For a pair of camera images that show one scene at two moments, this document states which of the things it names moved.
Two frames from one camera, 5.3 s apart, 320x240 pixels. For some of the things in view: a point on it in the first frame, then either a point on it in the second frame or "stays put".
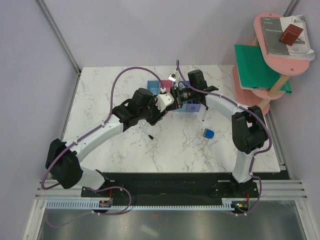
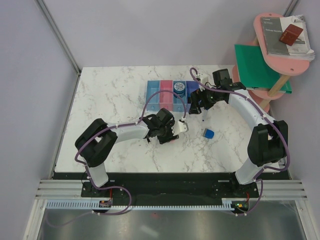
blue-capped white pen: [206, 109] stays put
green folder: [254, 73] stays put
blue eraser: [208, 133] stays put
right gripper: [176, 96] -> [199, 94]
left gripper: [158, 116] -> [163, 140]
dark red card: [290, 34] stays put
